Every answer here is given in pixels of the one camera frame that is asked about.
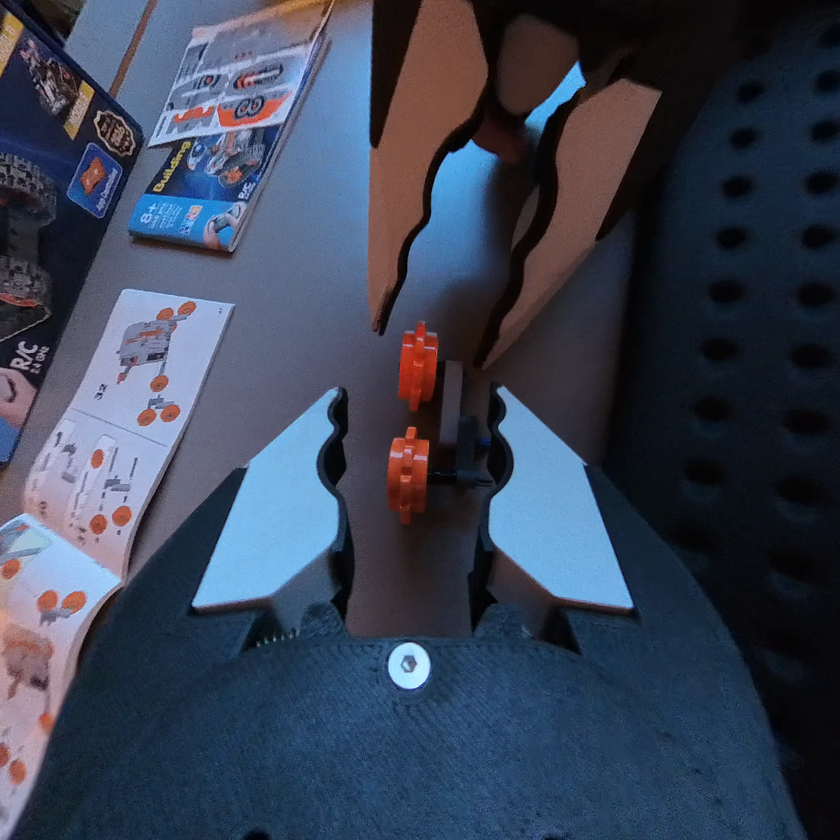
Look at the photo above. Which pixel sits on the orange wheeled grey toy assembly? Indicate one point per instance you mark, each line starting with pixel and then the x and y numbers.
pixel 417 364

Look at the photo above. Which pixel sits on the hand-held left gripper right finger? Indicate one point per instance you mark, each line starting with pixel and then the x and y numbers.
pixel 558 531

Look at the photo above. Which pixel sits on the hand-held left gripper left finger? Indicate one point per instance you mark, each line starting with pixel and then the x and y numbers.
pixel 275 525

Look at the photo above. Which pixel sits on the blue cover instruction booklet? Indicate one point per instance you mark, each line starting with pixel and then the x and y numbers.
pixel 216 184

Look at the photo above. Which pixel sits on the white open instruction booklet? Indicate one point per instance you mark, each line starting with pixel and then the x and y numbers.
pixel 151 367

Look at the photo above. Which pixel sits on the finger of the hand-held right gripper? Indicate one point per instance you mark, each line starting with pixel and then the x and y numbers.
pixel 420 118
pixel 590 170

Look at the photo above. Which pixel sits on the blue printed toy box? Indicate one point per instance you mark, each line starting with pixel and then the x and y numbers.
pixel 52 164

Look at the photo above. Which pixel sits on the grey desk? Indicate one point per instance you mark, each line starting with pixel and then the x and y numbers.
pixel 295 315

